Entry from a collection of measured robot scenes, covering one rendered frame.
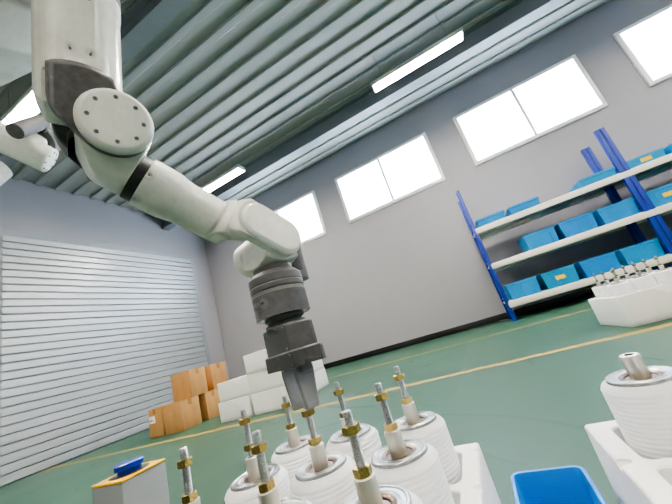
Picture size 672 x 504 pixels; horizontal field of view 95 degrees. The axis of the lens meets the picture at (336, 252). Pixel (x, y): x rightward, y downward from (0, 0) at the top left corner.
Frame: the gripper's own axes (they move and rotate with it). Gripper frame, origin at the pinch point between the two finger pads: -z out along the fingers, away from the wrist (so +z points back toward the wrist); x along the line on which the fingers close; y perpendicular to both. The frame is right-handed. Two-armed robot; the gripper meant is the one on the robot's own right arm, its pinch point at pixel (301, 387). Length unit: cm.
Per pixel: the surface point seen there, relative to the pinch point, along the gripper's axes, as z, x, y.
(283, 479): -11.9, -6.3, -3.0
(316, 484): -11.3, 3.2, -2.9
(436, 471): -12.8, 15.0, 6.6
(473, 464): -18.0, 10.8, 19.2
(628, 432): -16.3, 28.9, 27.8
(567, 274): 2, -76, 440
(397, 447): -9.8, 11.2, 5.1
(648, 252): -1, -4, 481
